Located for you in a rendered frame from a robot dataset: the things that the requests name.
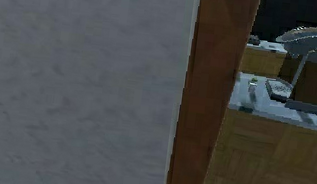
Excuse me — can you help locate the brown wooden room door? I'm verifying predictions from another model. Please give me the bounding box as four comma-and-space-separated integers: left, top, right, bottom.
164, 0, 263, 184

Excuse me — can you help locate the small green-topped glass bottle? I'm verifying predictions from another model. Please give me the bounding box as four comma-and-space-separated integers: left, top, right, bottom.
247, 76, 260, 95

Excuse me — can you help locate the wooden cupboard with pale top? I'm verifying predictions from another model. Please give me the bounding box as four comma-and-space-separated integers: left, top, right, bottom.
237, 37, 317, 91

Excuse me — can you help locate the pale blue table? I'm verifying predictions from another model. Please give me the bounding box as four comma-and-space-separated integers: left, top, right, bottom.
225, 70, 317, 136

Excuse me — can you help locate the small dark object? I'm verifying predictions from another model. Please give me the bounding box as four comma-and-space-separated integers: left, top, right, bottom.
248, 35, 262, 47

